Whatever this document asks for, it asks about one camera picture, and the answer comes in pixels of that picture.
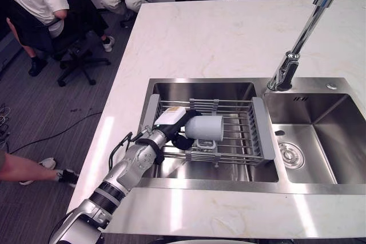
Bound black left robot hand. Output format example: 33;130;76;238
153;106;204;150

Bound white cup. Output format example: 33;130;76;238
184;114;225;142

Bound sink drain strainer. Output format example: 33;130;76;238
279;142;304;169

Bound stainless steel double sink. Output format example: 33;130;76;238
134;77;366;195

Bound chrome faucet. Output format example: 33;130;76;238
266;0;352;92

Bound metal wire sink rack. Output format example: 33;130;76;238
139;94;276;168

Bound black floor cable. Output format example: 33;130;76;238
8;111;103;155

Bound cable bundle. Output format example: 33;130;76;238
0;103;12;153

